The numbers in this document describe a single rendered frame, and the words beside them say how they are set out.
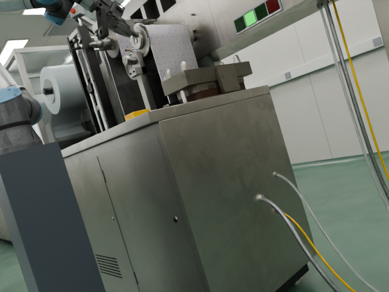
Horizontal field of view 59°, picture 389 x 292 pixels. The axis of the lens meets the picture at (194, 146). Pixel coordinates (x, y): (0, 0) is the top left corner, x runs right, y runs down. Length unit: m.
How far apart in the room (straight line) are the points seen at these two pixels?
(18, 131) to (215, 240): 0.77
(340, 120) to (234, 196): 2.83
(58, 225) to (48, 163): 0.21
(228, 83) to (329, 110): 2.69
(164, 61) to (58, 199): 0.73
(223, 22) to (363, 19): 2.35
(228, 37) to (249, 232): 0.87
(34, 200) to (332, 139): 3.40
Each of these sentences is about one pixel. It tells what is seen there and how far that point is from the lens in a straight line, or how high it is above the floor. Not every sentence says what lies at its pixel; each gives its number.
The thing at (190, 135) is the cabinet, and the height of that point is 0.79.
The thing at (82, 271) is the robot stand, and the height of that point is 0.45.
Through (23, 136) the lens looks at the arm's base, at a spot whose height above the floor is 0.94.
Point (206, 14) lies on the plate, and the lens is 1.77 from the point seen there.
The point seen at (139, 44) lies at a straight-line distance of 1.59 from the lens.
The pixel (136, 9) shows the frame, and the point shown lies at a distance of 2.23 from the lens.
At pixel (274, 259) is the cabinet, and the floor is 0.21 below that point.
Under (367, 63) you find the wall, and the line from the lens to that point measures 3.86.
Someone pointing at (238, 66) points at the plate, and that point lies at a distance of 1.58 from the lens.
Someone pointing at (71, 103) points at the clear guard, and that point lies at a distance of 2.46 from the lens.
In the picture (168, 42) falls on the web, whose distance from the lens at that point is 1.63.
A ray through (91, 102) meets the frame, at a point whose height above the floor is 1.09.
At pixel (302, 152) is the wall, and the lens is 4.35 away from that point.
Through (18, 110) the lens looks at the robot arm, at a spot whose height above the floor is 1.04.
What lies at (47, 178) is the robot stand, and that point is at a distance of 1.27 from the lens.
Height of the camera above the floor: 0.79
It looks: 2 degrees down
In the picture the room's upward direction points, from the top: 17 degrees counter-clockwise
